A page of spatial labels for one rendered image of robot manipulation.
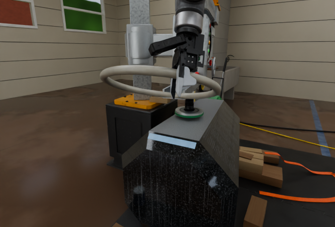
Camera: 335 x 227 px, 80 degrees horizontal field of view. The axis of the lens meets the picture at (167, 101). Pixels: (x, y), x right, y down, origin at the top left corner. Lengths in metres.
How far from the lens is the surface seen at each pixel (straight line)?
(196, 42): 0.65
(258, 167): 2.28
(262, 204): 1.92
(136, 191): 1.48
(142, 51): 2.05
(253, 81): 6.57
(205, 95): 0.92
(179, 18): 0.66
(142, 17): 2.15
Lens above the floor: 1.33
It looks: 15 degrees down
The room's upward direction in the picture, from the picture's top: straight up
